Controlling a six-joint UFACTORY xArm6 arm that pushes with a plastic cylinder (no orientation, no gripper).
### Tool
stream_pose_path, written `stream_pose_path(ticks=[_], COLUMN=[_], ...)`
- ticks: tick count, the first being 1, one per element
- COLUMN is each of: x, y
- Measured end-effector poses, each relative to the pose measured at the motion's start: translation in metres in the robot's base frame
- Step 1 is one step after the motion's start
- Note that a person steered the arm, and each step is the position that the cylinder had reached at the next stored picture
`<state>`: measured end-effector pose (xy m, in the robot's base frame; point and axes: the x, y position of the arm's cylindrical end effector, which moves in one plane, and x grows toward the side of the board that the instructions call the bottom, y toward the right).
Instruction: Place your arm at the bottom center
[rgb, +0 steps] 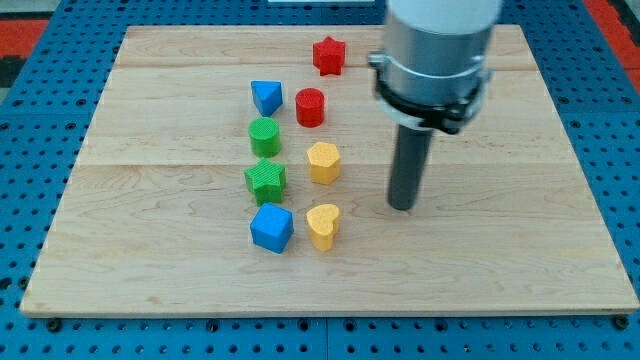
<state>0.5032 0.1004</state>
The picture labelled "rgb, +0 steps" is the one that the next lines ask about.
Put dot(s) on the wooden board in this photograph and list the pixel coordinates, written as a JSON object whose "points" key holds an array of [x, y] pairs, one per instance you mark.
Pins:
{"points": [[155, 218]]}

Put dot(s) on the blue triangle block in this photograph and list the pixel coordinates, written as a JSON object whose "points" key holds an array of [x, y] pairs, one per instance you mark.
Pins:
{"points": [[267, 96]]}

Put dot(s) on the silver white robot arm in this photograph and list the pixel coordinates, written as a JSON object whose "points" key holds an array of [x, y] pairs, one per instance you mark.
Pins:
{"points": [[430, 70]]}

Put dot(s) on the blue cube block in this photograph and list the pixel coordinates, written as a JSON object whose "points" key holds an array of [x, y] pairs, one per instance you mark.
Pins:
{"points": [[272, 227]]}

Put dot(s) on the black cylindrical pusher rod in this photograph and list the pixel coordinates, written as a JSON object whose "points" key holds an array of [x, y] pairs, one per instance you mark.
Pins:
{"points": [[408, 165]]}

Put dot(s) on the yellow heart block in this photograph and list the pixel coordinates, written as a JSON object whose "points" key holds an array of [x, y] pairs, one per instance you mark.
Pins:
{"points": [[323, 223]]}

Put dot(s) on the green star block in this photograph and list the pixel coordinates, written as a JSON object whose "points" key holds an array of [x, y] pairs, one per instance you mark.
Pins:
{"points": [[266, 181]]}

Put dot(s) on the green cylinder block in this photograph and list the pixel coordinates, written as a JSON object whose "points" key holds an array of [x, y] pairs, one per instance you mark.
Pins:
{"points": [[264, 134]]}

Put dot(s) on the red star block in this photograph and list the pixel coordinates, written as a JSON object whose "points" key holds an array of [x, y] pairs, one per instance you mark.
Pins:
{"points": [[329, 56]]}

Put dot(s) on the red cylinder block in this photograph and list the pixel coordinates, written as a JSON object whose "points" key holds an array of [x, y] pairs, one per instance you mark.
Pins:
{"points": [[310, 107]]}

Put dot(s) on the yellow pentagon block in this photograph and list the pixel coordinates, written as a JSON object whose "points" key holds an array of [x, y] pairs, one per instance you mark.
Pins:
{"points": [[324, 163]]}

